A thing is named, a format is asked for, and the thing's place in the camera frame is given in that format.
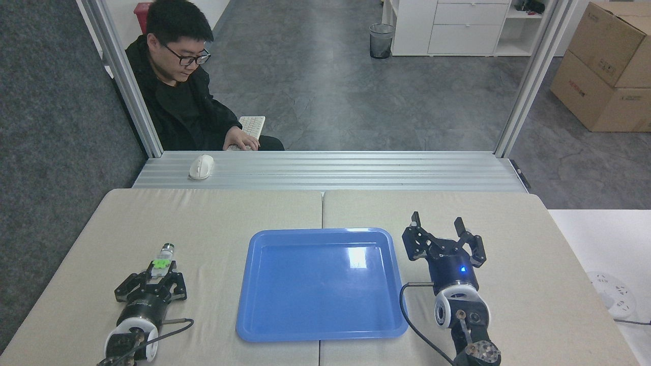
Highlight large cardboard box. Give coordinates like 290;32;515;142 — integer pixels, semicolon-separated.
550;50;651;133

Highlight black corner bracket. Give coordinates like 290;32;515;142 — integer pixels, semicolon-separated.
510;159;531;190

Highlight black glasses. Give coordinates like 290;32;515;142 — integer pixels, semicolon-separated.
161;43;212;67

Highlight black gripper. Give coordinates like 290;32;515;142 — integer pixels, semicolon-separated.
402;211;487;293
114;260;187;324

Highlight red bin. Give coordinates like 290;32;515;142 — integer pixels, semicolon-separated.
133;2;154;34

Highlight small cardboard box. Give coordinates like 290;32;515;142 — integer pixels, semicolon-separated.
567;1;651;89

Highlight white drawer cabinet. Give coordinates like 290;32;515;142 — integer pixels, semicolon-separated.
381;0;546;57

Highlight silver aluminium post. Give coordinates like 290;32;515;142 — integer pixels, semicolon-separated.
76;0;164;159
494;0;579;159

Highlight person's left hand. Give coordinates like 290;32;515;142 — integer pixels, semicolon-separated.
223;126;260;151

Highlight white keyboard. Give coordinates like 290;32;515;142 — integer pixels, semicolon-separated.
227;116;267;151

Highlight green and silver switch part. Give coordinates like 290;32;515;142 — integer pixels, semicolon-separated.
151;243;176;278

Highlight grey mesh waste bin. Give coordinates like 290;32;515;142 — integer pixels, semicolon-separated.
369;23;395;59

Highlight ribbed aluminium platform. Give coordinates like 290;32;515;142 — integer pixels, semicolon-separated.
132;150;529;193

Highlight white computer mouse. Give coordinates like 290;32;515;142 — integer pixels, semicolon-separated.
189;155;215;180

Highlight beige table mat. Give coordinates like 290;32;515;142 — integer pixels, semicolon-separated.
0;189;324;366
319;190;641;366

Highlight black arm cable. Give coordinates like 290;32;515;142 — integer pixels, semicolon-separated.
400;281;456;366
98;318;195;366

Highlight blue plastic tray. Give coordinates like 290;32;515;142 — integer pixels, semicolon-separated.
235;228;409;343

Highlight white round power socket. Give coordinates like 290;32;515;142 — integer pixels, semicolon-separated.
586;271;637;320

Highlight person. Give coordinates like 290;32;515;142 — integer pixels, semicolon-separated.
125;0;285;151

